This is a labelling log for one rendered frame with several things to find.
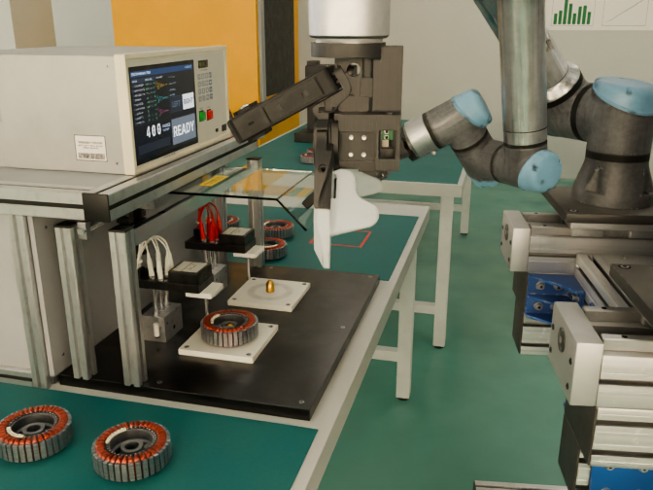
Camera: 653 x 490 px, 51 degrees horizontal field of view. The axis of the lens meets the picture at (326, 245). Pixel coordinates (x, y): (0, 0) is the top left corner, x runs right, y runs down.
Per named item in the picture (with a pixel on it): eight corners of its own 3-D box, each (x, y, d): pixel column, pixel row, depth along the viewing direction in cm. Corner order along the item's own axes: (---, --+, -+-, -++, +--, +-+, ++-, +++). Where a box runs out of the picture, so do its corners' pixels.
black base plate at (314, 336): (379, 283, 170) (379, 274, 169) (309, 421, 111) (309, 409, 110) (206, 266, 181) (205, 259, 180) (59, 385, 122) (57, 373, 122)
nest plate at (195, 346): (278, 330, 139) (278, 324, 139) (253, 364, 125) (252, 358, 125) (210, 322, 143) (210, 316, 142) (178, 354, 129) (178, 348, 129)
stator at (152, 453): (187, 449, 103) (185, 429, 102) (137, 493, 94) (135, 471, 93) (129, 431, 108) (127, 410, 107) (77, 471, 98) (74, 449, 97)
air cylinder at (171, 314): (183, 327, 140) (181, 302, 139) (166, 342, 133) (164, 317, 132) (160, 325, 142) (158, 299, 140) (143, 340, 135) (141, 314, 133)
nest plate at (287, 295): (310, 287, 161) (310, 282, 161) (292, 312, 148) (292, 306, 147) (251, 281, 165) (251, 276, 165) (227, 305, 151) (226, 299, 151)
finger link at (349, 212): (376, 262, 59) (380, 164, 62) (309, 260, 60) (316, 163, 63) (377, 270, 62) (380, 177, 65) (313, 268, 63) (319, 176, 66)
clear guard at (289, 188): (337, 199, 146) (337, 172, 144) (307, 231, 124) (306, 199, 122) (198, 191, 154) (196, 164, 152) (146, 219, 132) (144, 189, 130)
